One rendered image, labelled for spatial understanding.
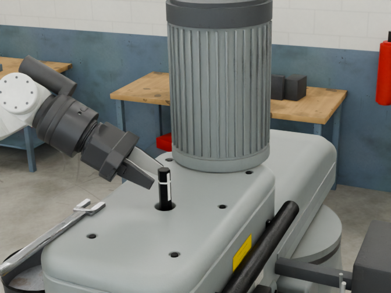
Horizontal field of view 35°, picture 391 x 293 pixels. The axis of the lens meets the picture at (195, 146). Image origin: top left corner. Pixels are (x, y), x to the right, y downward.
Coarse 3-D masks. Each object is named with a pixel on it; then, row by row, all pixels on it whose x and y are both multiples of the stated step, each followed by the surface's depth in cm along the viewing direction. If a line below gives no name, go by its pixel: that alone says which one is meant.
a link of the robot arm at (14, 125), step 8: (0, 112) 109; (8, 112) 109; (0, 120) 108; (8, 120) 109; (16, 120) 109; (0, 128) 108; (8, 128) 109; (16, 128) 109; (0, 136) 107; (8, 136) 110
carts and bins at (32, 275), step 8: (8, 256) 334; (32, 256) 346; (40, 256) 348; (24, 264) 344; (32, 264) 347; (40, 264) 349; (16, 272) 340; (24, 272) 342; (32, 272) 342; (40, 272) 341; (8, 280) 333; (16, 280) 335; (24, 280) 334; (32, 280) 334; (40, 280) 334; (8, 288) 312; (16, 288) 328; (24, 288) 328; (32, 288) 327; (40, 288) 327
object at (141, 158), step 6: (132, 150) 109; (138, 150) 108; (132, 156) 109; (138, 156) 109; (144, 156) 108; (150, 156) 109; (138, 162) 109; (144, 162) 109; (150, 162) 109; (156, 162) 108; (144, 168) 109; (150, 168) 109; (156, 168) 109; (156, 174) 109
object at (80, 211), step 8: (88, 200) 109; (80, 208) 107; (96, 208) 106; (72, 216) 104; (80, 216) 104; (56, 224) 102; (64, 224) 101; (72, 224) 102; (48, 232) 99; (56, 232) 99; (40, 240) 97; (48, 240) 97; (24, 248) 95; (32, 248) 95; (40, 248) 96; (16, 256) 93; (24, 256) 93; (8, 264) 91; (16, 264) 91; (0, 272) 89; (8, 272) 90
